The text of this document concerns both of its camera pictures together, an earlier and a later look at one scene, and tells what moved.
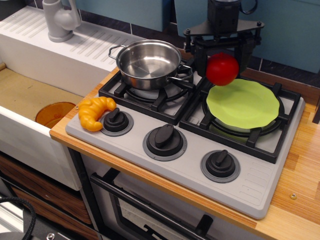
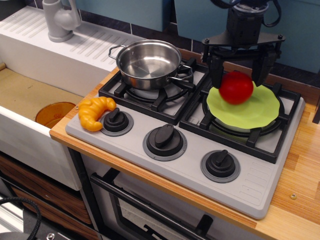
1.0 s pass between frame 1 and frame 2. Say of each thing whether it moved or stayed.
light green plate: stayed
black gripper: moved
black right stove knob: stayed
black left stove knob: stayed
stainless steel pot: stayed
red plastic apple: moved
